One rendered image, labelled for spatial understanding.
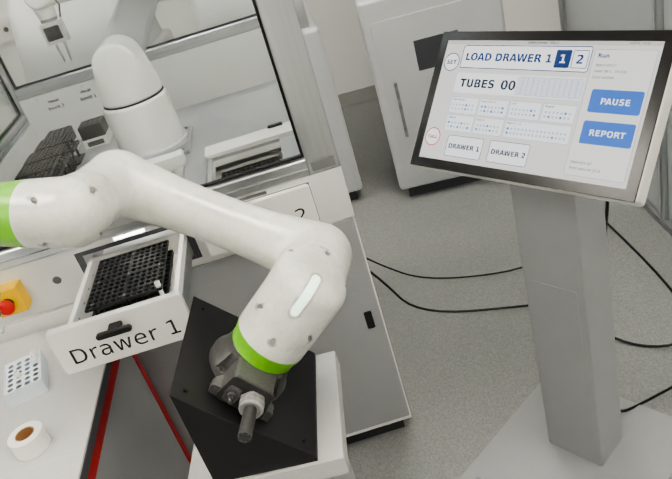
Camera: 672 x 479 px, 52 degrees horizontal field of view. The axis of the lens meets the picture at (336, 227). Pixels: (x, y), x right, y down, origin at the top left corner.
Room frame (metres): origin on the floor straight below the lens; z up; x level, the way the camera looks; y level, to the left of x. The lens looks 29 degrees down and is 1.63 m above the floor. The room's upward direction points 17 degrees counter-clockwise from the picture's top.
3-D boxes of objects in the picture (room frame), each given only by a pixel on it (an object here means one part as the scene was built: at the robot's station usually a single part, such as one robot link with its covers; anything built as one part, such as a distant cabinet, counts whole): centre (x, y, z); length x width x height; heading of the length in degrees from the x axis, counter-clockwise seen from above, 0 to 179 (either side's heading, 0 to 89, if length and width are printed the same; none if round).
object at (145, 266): (1.42, 0.49, 0.87); 0.22 x 0.18 x 0.06; 0
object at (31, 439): (1.08, 0.71, 0.78); 0.07 x 0.07 x 0.04
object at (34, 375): (1.30, 0.77, 0.78); 0.12 x 0.08 x 0.04; 15
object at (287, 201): (1.54, 0.18, 0.87); 0.29 x 0.02 x 0.11; 90
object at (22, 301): (1.52, 0.82, 0.88); 0.07 x 0.05 x 0.07; 90
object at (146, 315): (1.22, 0.49, 0.87); 0.29 x 0.02 x 0.11; 90
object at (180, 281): (1.43, 0.49, 0.86); 0.40 x 0.26 x 0.06; 0
